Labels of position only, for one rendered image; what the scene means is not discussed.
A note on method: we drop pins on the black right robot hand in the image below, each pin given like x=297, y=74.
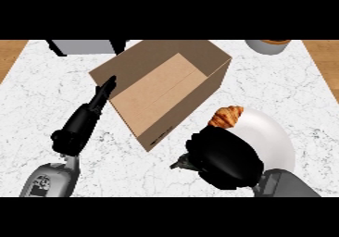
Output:
x=227, y=157

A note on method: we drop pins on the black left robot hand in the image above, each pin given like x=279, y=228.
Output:
x=81, y=123

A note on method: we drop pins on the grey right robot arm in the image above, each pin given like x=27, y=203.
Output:
x=286, y=183

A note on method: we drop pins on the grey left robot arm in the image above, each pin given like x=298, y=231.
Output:
x=52, y=180

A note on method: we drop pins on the white plate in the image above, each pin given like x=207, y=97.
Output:
x=270, y=139

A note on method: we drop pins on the brown cardboard box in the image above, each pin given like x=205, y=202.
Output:
x=165, y=89

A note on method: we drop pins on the golden brown croissant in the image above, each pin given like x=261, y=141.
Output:
x=227, y=116

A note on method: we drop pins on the grey and black appliance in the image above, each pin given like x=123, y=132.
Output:
x=87, y=46

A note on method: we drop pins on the grey pot with brown contents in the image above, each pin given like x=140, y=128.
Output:
x=267, y=46

